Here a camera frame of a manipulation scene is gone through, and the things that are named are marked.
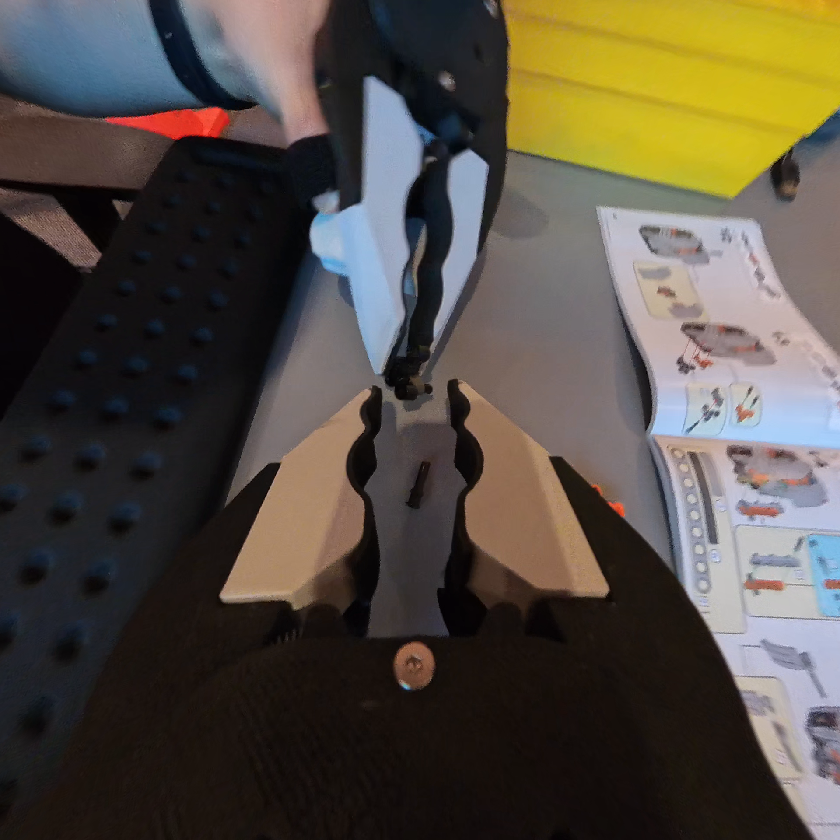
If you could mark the yellow plastic bin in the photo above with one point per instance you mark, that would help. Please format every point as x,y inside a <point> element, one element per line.
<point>656,98</point>

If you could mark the black connector cluster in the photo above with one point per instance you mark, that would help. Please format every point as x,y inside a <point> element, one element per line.
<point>408,387</point>

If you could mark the orange strip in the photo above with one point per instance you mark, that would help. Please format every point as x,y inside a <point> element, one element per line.
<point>170,123</point>

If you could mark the black connector pin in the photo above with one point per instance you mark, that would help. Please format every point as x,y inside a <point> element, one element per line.
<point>418,489</point>

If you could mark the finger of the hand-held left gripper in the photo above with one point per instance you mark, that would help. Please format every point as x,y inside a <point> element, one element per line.
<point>384,229</point>
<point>466,216</point>

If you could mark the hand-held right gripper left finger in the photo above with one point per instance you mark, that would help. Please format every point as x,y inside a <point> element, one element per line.
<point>308,525</point>

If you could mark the black wristband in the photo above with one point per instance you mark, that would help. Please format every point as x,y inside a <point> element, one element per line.
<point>190,59</point>

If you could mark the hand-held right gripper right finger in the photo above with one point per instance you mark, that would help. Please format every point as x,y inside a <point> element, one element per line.
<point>525,525</point>

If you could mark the person's left hand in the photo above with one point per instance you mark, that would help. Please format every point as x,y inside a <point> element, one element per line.
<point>275,52</point>

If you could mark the open instruction booklet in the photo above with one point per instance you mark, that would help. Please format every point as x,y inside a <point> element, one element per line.
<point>663,394</point>

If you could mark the orange connector piece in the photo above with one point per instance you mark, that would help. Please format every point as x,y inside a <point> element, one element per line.
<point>613,506</point>

